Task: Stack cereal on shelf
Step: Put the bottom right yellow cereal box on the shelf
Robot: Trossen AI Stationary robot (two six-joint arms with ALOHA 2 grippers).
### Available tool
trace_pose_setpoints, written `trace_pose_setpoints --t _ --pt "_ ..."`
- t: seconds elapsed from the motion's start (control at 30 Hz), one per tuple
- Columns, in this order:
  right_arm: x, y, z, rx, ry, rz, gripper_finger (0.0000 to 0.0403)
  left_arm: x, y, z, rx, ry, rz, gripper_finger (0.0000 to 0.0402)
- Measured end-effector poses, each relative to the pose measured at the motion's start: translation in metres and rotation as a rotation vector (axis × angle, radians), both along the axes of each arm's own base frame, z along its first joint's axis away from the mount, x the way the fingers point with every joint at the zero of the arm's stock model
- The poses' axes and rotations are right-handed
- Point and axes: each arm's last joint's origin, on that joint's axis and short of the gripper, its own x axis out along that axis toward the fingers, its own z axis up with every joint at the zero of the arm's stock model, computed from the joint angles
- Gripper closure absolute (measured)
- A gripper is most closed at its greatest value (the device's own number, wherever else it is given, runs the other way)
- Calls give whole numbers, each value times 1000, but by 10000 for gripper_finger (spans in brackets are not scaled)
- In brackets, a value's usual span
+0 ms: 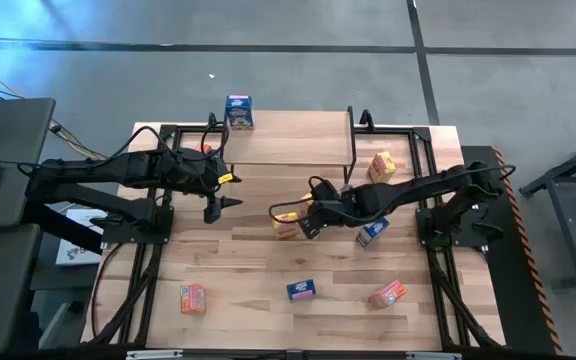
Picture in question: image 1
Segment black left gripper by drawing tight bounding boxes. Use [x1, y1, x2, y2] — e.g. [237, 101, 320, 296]
[172, 149, 244, 225]

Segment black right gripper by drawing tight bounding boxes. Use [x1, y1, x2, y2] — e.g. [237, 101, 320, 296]
[298, 180, 364, 240]

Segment blue Frosted Flakes cereal box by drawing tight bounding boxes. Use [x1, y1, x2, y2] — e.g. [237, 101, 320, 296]
[224, 94, 256, 131]
[286, 278, 318, 303]
[355, 217, 391, 249]

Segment black metal bar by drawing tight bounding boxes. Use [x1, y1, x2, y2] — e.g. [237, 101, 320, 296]
[22, 204, 104, 254]

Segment white printed box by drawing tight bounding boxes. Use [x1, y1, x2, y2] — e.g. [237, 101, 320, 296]
[55, 207, 109, 266]

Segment black mat with hazard stripe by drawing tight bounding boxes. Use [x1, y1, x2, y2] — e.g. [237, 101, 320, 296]
[460, 144, 564, 356]

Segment grey metal leg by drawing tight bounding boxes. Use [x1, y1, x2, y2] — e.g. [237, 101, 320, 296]
[37, 299, 85, 350]

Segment grey desk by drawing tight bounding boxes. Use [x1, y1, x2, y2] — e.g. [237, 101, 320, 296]
[0, 97, 57, 231]
[0, 223, 44, 354]

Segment wooden shelf with black frame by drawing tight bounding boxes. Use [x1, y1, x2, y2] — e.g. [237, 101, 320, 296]
[219, 103, 358, 185]

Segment black aluminium table frame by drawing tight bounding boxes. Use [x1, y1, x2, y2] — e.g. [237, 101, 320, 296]
[85, 109, 507, 351]

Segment silver metal bracket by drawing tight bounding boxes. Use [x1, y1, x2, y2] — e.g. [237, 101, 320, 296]
[405, 351, 463, 360]
[125, 349, 184, 360]

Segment black cable with plug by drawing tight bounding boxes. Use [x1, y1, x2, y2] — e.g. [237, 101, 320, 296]
[0, 81, 124, 171]

